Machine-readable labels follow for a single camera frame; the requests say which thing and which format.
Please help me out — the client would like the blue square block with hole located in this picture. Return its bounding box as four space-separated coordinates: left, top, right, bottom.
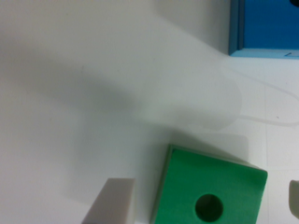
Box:
228 0 299 59

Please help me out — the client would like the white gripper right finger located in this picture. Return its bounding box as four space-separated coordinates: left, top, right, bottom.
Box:
289 180 299 219

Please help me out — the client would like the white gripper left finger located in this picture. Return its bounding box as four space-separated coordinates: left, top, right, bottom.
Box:
81 178 136 224

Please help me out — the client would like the green square block with hole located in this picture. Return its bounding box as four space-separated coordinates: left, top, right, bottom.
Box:
150 145 268 224

